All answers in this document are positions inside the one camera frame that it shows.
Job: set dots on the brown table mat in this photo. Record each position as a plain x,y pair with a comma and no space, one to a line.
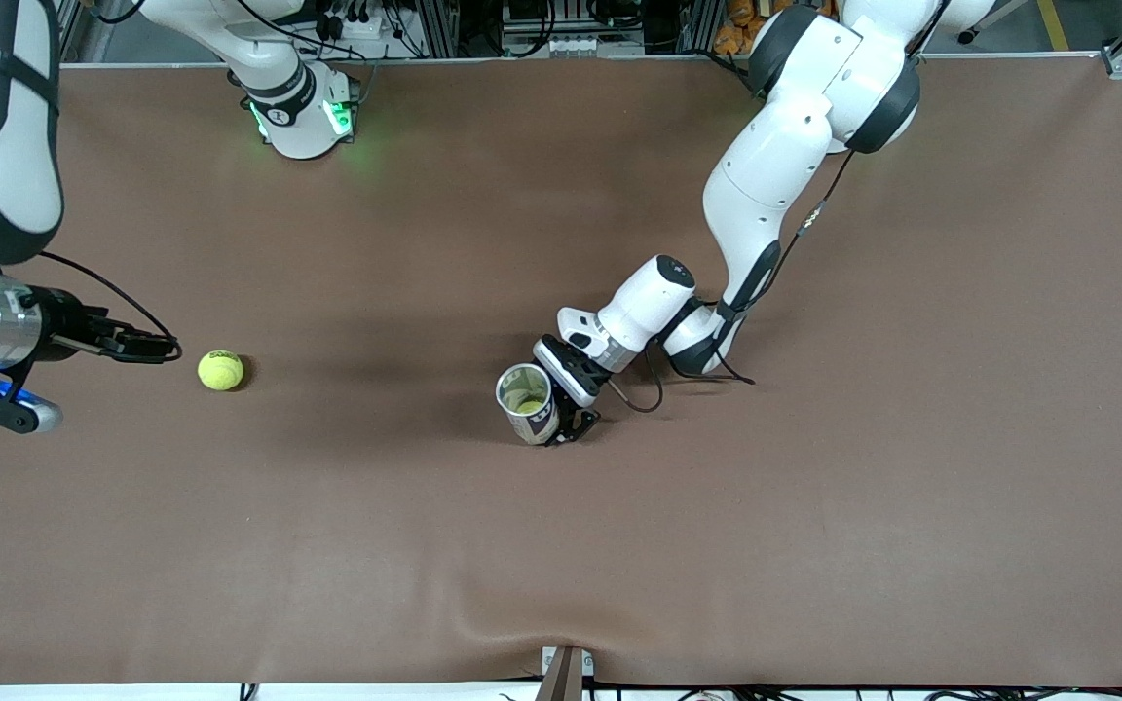
561,545

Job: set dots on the clear tennis ball can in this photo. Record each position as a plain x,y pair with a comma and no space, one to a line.
537,428

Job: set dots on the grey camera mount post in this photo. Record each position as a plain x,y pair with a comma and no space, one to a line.
566,677

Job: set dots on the white power strip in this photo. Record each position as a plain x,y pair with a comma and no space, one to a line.
361,24

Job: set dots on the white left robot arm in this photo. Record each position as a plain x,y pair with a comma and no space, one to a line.
775,166

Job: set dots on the orange packaged snacks pile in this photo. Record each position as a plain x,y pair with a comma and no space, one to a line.
731,37

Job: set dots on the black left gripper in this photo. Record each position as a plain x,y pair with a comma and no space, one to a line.
576,424

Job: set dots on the aluminium frame upright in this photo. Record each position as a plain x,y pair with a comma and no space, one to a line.
436,29
700,27

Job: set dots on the grey chair leg with caster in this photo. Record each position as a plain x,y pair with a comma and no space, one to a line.
968,36

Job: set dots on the yellow tennis ball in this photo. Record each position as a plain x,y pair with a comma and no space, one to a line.
220,371
532,405

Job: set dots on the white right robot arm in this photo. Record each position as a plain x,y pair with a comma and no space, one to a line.
16,146

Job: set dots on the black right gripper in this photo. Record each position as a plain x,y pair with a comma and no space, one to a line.
67,324

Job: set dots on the white terminal block row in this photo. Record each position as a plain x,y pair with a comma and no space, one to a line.
571,46

